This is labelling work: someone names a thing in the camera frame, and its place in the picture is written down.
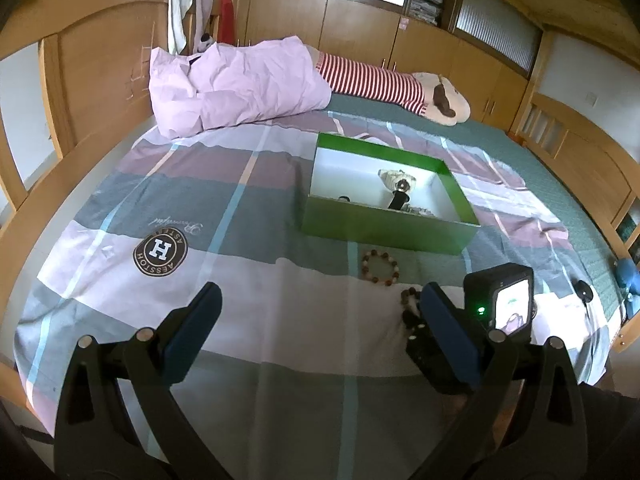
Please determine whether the blue object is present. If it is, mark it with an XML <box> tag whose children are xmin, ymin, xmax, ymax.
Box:
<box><xmin>616</xmin><ymin>256</ymin><xmax>640</xmax><ymax>318</ymax></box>

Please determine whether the striped plush toy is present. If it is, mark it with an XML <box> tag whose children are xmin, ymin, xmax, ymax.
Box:
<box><xmin>312</xmin><ymin>50</ymin><xmax>472</xmax><ymax>127</ymax></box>

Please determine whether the wooden wardrobe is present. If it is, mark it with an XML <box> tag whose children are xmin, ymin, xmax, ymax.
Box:
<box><xmin>220</xmin><ymin>0</ymin><xmax>546</xmax><ymax>131</ymax></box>

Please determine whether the grey hanging garment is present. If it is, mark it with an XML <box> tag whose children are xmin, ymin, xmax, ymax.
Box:
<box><xmin>192</xmin><ymin>0</ymin><xmax>223</xmax><ymax>53</ymax></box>

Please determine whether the striped bed sheet with logo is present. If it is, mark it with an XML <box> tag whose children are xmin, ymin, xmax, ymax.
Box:
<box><xmin>14</xmin><ymin>110</ymin><xmax>621</xmax><ymax>480</ymax></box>

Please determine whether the red and white bead bracelet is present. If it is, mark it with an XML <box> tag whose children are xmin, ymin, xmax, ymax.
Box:
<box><xmin>362</xmin><ymin>250</ymin><xmax>402</xmax><ymax>285</ymax></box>

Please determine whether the white hanging garment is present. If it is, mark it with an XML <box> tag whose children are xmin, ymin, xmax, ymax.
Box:
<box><xmin>166</xmin><ymin>0</ymin><xmax>198</xmax><ymax>56</ymax></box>

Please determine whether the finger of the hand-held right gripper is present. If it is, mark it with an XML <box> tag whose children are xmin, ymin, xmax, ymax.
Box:
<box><xmin>405</xmin><ymin>322</ymin><xmax>468</xmax><ymax>396</ymax></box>

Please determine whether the wooden bed headboard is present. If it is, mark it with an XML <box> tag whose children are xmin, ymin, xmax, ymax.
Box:
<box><xmin>0</xmin><ymin>0</ymin><xmax>173</xmax><ymax>391</ymax></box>

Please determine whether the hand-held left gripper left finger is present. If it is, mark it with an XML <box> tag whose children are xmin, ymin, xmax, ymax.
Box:
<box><xmin>52</xmin><ymin>281</ymin><xmax>236</xmax><ymax>480</ymax></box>

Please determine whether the red hanging garment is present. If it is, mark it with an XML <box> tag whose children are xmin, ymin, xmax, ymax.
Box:
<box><xmin>220</xmin><ymin>0</ymin><xmax>236</xmax><ymax>46</ymax></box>

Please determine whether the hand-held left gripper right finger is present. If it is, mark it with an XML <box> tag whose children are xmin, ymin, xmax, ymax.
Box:
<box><xmin>407</xmin><ymin>281</ymin><xmax>589</xmax><ymax>480</ymax></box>

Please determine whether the black wristwatch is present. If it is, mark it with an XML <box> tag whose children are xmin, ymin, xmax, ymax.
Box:
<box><xmin>389</xmin><ymin>180</ymin><xmax>413</xmax><ymax>211</ymax></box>

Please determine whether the brown wooden bead bracelet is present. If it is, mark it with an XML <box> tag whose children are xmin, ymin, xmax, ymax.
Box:
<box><xmin>399</xmin><ymin>286</ymin><xmax>426</xmax><ymax>331</ymax></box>

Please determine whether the green cardboard box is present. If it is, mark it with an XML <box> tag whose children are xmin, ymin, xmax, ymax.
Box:
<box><xmin>301</xmin><ymin>132</ymin><xmax>482</xmax><ymax>256</ymax></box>

